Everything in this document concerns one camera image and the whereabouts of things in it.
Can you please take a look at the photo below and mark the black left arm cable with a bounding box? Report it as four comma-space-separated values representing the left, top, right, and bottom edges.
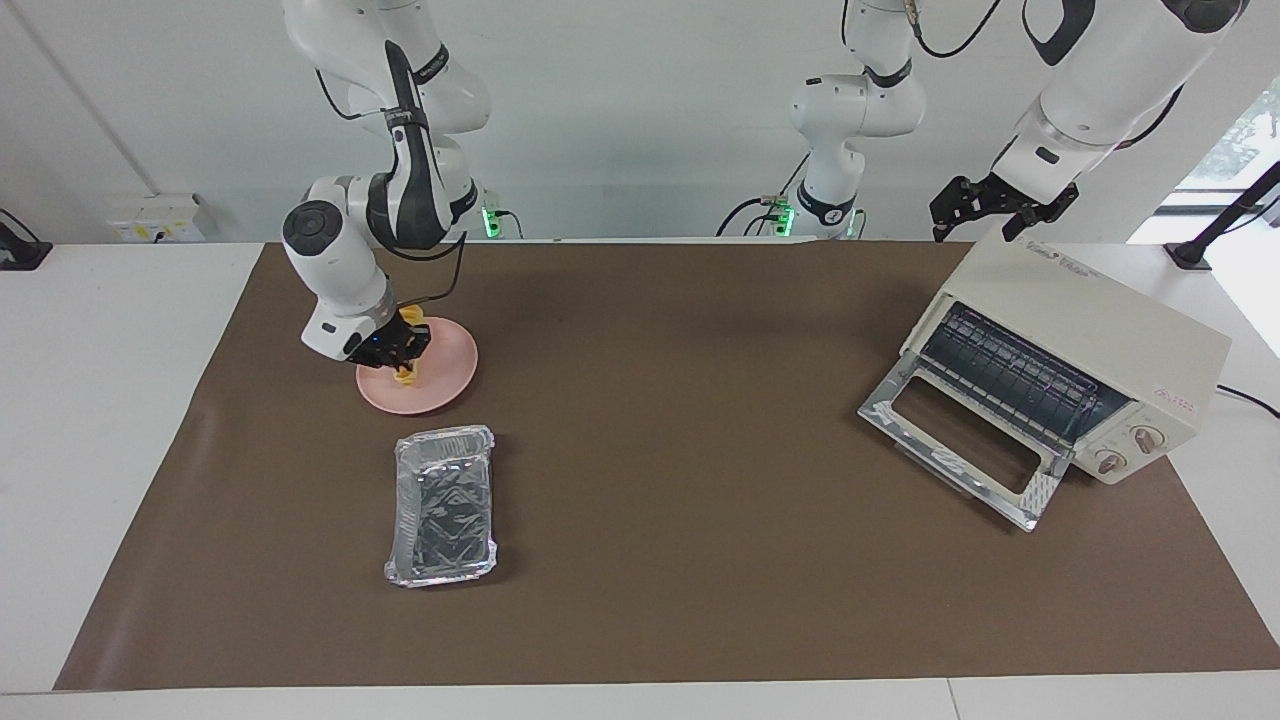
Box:
903, 0, 1003, 59

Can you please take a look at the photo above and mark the black oven power cable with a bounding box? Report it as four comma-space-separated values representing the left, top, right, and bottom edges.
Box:
1215, 385, 1280, 419

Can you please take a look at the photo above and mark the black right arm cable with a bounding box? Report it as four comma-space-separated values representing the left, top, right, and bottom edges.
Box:
385, 230, 469, 306

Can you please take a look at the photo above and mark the glass oven door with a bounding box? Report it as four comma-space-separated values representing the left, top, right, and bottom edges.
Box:
858, 350, 1073, 533

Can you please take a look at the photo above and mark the silver foil baking tray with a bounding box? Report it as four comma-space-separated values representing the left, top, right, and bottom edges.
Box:
384, 424, 498, 588

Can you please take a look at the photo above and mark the bright window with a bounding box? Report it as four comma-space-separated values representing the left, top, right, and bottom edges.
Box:
1130, 78, 1280, 246

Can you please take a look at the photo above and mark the metal oven rack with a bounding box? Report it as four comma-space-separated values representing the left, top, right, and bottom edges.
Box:
920, 303, 1131, 446

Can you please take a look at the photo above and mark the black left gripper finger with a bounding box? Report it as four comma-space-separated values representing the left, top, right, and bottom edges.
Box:
1002, 182, 1082, 242
930, 176, 991, 244

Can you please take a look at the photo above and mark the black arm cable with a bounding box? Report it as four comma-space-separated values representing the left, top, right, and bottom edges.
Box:
385, 230, 469, 306
903, 0, 1003, 59

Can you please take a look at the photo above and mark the yellow spiral bread loaf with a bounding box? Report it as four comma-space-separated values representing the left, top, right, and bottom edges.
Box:
393, 305, 428, 390

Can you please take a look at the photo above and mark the black left base cable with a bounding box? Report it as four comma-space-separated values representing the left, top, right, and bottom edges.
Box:
716, 155, 813, 239

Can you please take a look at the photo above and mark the brown table mat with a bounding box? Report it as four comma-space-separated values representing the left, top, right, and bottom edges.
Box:
52, 240, 1280, 693

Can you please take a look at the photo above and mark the pink round plate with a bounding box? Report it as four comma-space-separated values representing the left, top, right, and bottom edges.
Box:
356, 316, 479, 415

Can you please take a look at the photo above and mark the cream toaster oven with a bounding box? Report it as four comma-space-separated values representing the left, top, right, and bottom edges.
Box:
858, 225, 1233, 533

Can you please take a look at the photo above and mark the white wall socket box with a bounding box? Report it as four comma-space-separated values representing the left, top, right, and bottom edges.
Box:
108, 195, 206, 244

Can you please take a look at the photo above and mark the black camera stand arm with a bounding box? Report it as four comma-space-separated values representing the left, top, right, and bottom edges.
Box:
1165, 160, 1280, 271

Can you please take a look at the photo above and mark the black table clamp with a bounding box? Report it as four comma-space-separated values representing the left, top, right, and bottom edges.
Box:
0, 208, 53, 271

